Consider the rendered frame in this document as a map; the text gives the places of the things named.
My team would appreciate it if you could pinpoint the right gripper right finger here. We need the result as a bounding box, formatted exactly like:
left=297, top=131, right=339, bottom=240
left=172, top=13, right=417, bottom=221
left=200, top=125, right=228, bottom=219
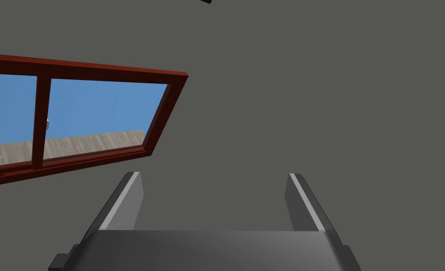
left=284, top=173, right=340, bottom=236

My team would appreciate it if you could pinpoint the red-brown framed window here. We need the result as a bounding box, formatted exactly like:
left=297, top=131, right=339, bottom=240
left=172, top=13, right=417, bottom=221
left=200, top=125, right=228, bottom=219
left=0, top=53, right=189, bottom=189

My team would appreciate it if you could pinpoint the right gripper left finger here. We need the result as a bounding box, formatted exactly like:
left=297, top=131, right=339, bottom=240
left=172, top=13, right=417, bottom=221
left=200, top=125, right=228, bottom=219
left=82, top=171, right=145, bottom=237

